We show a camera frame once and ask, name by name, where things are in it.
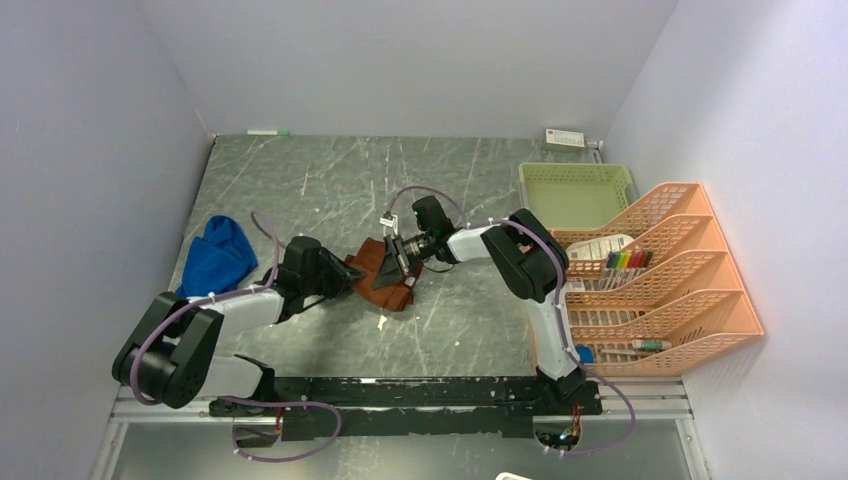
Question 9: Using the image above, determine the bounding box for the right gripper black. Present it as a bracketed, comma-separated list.
[372, 232, 434, 291]

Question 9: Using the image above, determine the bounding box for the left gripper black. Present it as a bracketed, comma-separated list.
[301, 246, 366, 300]

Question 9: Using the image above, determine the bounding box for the brown towel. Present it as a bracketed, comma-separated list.
[344, 238, 423, 312]

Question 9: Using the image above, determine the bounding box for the blue towel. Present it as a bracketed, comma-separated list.
[176, 215, 258, 297]

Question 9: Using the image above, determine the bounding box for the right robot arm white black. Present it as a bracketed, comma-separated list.
[373, 195, 586, 414]

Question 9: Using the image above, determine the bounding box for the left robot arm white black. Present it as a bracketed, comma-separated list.
[111, 236, 366, 416]

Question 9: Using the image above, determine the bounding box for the white green marker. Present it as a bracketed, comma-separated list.
[246, 129, 290, 136]

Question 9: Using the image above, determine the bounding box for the green plastic basket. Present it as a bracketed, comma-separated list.
[518, 162, 633, 230]

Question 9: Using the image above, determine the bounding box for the white red box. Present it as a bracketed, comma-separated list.
[544, 129, 586, 149]

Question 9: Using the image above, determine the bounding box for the coloured marker set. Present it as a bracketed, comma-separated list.
[605, 250, 653, 270]

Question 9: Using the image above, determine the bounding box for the orange file organizer rack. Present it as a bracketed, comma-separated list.
[552, 182, 764, 377]

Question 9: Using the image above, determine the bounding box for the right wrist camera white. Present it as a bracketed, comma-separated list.
[378, 210, 400, 238]

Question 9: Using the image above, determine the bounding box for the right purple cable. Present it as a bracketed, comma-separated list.
[387, 186, 637, 458]

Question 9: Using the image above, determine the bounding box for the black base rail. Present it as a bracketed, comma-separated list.
[209, 375, 603, 441]

